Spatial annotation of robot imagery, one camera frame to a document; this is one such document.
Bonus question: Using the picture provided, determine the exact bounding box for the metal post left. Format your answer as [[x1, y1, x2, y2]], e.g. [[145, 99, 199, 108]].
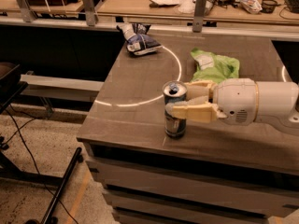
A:
[[16, 0, 36, 22]]

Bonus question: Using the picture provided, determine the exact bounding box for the white crumpled wrapper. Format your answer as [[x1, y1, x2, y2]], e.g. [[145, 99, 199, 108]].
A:
[[239, 0, 262, 14]]

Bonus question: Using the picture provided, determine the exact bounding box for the dark chair seat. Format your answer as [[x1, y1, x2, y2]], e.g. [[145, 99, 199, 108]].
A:
[[0, 62, 28, 113]]

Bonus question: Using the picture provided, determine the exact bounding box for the green chip bag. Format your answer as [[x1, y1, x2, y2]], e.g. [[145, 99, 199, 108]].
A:
[[191, 48, 240, 83]]

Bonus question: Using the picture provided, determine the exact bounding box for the metal post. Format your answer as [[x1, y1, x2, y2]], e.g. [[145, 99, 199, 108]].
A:
[[192, 0, 206, 33], [82, 0, 97, 26], [16, 0, 36, 22]]

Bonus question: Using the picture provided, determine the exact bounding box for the blue white snack bag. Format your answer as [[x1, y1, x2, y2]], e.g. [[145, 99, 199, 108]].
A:
[[117, 23, 162, 56]]

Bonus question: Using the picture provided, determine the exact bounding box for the black round cup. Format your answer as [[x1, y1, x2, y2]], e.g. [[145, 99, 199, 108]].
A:
[[262, 0, 278, 13]]

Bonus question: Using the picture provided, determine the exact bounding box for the black floor cable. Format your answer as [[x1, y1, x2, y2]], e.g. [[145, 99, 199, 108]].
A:
[[0, 105, 78, 224]]

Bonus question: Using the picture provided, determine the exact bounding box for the black stand leg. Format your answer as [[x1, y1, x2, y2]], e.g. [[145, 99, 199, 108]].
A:
[[26, 147, 84, 224]]

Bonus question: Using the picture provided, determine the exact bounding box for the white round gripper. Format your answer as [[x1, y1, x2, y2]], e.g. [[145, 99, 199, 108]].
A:
[[165, 78, 258, 125]]

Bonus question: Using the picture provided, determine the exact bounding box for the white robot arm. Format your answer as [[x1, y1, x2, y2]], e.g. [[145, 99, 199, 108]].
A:
[[165, 78, 299, 135]]

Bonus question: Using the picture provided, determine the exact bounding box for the metal post right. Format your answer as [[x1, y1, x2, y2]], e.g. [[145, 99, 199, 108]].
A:
[[192, 0, 206, 33]]

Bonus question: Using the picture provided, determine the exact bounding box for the metal post middle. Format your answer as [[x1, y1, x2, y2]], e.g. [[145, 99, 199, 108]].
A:
[[82, 0, 97, 26]]

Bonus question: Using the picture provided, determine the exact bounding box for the blue silver redbull can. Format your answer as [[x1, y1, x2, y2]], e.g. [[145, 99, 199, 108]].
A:
[[163, 80, 187, 138]]

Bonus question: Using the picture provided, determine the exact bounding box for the grey drawer cabinet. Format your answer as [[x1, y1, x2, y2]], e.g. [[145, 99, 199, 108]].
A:
[[78, 35, 299, 224]]

